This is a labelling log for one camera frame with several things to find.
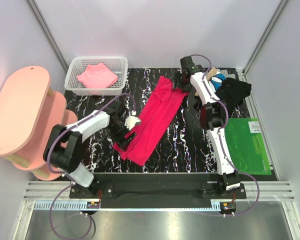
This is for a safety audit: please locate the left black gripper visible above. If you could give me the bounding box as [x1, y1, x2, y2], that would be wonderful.
[107, 119, 136, 151]

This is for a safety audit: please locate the crimson red t-shirt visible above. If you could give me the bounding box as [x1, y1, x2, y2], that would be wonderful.
[113, 76, 188, 166]

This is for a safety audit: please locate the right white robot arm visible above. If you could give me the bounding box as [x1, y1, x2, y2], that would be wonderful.
[174, 55, 241, 199]

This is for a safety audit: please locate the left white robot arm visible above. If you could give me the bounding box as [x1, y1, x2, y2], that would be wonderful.
[43, 101, 142, 198]

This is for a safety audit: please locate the tan folded t-shirt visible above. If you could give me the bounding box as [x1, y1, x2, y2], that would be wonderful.
[205, 67, 219, 81]

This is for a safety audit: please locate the blue white graphic t-shirt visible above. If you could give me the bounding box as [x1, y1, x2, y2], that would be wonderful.
[209, 73, 226, 92]

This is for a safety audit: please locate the grey folded t-shirt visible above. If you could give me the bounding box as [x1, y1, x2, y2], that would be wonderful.
[219, 69, 236, 79]

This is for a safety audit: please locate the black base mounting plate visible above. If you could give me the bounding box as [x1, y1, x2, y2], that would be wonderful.
[69, 173, 247, 210]

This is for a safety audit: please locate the black folded t-shirt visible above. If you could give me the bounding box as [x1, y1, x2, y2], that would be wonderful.
[215, 77, 252, 115]

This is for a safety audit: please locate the white plastic mesh basket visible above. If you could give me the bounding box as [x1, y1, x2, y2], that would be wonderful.
[64, 56, 128, 96]

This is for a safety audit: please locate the light pink folded t-shirt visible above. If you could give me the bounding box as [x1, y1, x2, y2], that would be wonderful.
[77, 63, 119, 89]

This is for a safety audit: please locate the green cutting mat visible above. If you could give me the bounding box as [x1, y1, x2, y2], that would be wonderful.
[225, 118, 271, 176]

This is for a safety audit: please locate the pink three-tier wooden shelf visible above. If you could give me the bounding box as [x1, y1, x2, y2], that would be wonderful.
[0, 66, 78, 181]

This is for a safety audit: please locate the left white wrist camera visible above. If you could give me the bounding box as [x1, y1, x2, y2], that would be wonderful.
[124, 110, 142, 131]

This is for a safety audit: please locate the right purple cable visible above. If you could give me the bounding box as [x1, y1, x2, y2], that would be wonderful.
[191, 53, 260, 217]

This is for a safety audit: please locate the aluminium rail frame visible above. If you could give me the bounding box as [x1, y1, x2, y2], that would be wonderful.
[13, 181, 300, 240]

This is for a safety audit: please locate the white slotted cable duct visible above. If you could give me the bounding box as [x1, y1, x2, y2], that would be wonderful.
[34, 200, 100, 211]

